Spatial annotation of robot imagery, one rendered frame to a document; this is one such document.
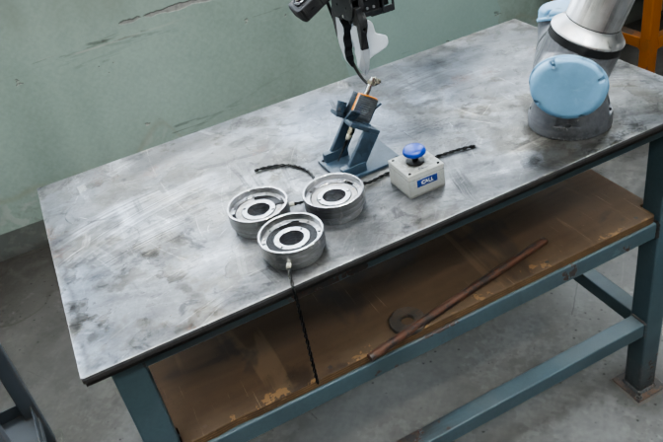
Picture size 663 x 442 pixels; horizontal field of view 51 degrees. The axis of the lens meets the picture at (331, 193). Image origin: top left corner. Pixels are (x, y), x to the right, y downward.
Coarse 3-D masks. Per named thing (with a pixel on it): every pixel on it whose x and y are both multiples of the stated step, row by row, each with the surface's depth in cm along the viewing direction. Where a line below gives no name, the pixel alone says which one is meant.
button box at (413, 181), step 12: (432, 156) 121; (396, 168) 120; (408, 168) 119; (420, 168) 118; (432, 168) 118; (396, 180) 122; (408, 180) 117; (420, 180) 118; (432, 180) 119; (444, 180) 120; (408, 192) 119; (420, 192) 119
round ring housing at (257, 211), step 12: (252, 192) 123; (264, 192) 123; (276, 192) 122; (228, 204) 119; (240, 204) 121; (252, 204) 120; (264, 204) 121; (288, 204) 118; (228, 216) 117; (252, 216) 117; (264, 216) 117; (276, 216) 115; (240, 228) 116; (252, 228) 115
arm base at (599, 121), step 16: (608, 96) 128; (528, 112) 133; (544, 112) 127; (592, 112) 124; (608, 112) 126; (544, 128) 128; (560, 128) 126; (576, 128) 125; (592, 128) 125; (608, 128) 127
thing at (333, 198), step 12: (324, 180) 123; (336, 180) 123; (348, 180) 122; (360, 180) 119; (312, 192) 120; (324, 192) 120; (336, 192) 121; (348, 192) 119; (360, 192) 116; (312, 204) 115; (324, 204) 117; (336, 204) 116; (348, 204) 114; (360, 204) 116; (324, 216) 115; (336, 216) 115; (348, 216) 115
